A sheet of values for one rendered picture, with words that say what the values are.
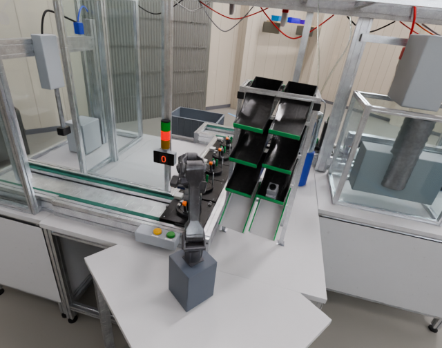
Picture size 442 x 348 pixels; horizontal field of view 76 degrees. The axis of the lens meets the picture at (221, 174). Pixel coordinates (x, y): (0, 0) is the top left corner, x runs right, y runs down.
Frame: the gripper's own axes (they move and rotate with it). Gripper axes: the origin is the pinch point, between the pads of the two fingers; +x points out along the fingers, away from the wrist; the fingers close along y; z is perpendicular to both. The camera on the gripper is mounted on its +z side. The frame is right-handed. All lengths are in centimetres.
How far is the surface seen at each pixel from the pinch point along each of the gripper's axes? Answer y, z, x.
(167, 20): 19, 57, -53
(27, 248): 91, -49, 26
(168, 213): 9.1, -14.0, 7.2
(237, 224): -28.2, -12.8, 2.7
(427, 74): -112, 88, -13
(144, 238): 13.9, -31.0, -1.0
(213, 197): -9.8, 4.5, 21.2
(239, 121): -22.2, 21.5, -35.6
